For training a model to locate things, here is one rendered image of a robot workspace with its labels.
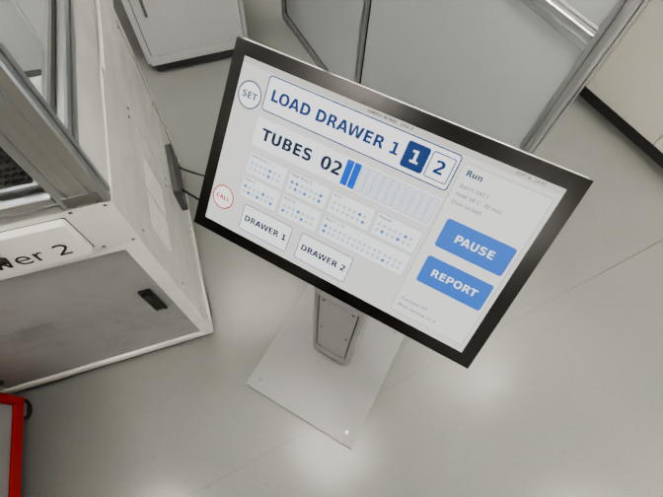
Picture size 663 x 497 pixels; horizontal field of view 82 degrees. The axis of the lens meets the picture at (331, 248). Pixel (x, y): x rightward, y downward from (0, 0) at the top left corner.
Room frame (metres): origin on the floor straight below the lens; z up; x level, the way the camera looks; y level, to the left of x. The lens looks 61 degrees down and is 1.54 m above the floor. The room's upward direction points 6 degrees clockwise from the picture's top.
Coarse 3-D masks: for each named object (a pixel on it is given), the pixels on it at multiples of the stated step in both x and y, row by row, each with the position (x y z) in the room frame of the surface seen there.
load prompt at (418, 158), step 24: (264, 96) 0.46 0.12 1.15; (288, 96) 0.45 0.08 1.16; (312, 96) 0.45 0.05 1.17; (288, 120) 0.43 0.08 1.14; (312, 120) 0.42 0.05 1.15; (336, 120) 0.42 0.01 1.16; (360, 120) 0.41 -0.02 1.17; (360, 144) 0.39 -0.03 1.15; (384, 144) 0.38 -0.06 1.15; (408, 144) 0.38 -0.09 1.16; (432, 144) 0.37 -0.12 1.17; (408, 168) 0.36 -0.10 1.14; (432, 168) 0.35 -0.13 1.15; (456, 168) 0.35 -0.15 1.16
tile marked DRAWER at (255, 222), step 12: (252, 216) 0.34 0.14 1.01; (264, 216) 0.33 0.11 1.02; (240, 228) 0.33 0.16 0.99; (252, 228) 0.32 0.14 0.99; (264, 228) 0.32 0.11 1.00; (276, 228) 0.32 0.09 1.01; (288, 228) 0.32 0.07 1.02; (264, 240) 0.31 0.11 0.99; (276, 240) 0.30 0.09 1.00; (288, 240) 0.30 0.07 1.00
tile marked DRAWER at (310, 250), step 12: (300, 240) 0.30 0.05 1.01; (312, 240) 0.30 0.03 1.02; (300, 252) 0.28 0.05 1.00; (312, 252) 0.28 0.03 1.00; (324, 252) 0.28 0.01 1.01; (336, 252) 0.28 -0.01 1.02; (312, 264) 0.27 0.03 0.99; (324, 264) 0.27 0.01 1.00; (336, 264) 0.27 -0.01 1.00; (348, 264) 0.26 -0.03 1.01; (336, 276) 0.25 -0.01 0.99
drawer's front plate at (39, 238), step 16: (48, 224) 0.33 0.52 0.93; (64, 224) 0.33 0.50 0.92; (0, 240) 0.29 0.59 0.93; (16, 240) 0.29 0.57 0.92; (32, 240) 0.30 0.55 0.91; (48, 240) 0.31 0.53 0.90; (64, 240) 0.32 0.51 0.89; (80, 240) 0.33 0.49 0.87; (0, 256) 0.27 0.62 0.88; (16, 256) 0.28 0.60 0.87; (32, 256) 0.29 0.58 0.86; (48, 256) 0.30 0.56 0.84; (64, 256) 0.31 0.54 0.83; (0, 272) 0.26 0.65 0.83
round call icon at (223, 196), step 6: (216, 180) 0.39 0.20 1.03; (216, 186) 0.38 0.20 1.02; (222, 186) 0.38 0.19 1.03; (228, 186) 0.38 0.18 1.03; (216, 192) 0.37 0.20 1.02; (222, 192) 0.37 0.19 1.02; (228, 192) 0.37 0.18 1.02; (234, 192) 0.37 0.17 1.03; (216, 198) 0.37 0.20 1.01; (222, 198) 0.36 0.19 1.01; (228, 198) 0.36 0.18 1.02; (234, 198) 0.36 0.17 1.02; (216, 204) 0.36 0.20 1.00; (222, 204) 0.36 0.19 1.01; (228, 204) 0.36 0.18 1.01; (228, 210) 0.35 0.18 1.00
